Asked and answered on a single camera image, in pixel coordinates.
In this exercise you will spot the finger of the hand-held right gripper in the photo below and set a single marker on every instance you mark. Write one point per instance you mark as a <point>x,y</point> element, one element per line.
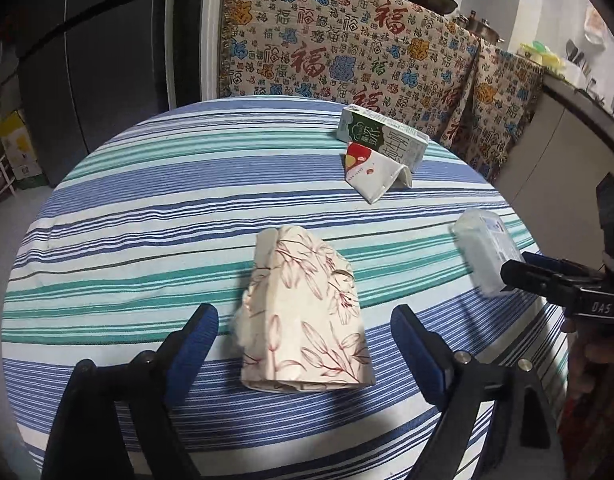
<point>537,282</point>
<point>552,264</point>

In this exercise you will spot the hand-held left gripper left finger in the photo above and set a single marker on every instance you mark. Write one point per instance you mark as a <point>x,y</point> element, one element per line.
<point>194,345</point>

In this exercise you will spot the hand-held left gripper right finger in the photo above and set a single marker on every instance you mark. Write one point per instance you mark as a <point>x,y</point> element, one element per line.
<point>417,350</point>

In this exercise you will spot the clear plastic box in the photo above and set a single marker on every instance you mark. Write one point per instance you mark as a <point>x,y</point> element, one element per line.
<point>482,247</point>

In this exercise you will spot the floral tissue packet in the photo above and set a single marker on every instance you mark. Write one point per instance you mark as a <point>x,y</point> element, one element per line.
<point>307,310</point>

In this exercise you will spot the person's right hand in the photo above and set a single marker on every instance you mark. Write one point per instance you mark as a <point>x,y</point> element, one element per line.
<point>587,367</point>

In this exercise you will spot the kitchen counter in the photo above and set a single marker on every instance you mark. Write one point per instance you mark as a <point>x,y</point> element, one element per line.
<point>552,160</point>

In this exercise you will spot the white knife block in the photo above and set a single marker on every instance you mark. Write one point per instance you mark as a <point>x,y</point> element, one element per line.
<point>582,67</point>

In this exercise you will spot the flattened white carton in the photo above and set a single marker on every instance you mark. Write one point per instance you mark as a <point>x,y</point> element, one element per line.
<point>374,175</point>

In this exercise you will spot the yellow green food containers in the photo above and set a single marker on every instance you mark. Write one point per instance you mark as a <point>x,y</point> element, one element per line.
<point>542,57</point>

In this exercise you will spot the green white carton box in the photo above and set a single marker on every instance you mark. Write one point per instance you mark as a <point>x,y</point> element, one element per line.
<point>382,135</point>

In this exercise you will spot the hanging plastic bag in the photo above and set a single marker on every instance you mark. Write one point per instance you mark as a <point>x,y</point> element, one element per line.
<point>598,25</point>

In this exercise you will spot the steel pot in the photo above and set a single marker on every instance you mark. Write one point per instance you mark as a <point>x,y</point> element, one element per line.
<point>482,27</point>

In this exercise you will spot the yellow cardboard box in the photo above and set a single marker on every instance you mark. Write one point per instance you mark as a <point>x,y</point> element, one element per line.
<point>19,150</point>

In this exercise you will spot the dark grey refrigerator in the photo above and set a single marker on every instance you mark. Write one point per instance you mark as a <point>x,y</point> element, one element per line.
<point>87,85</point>

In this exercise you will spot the patterned counter cloth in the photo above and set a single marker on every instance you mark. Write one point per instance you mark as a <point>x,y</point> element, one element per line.
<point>347,45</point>

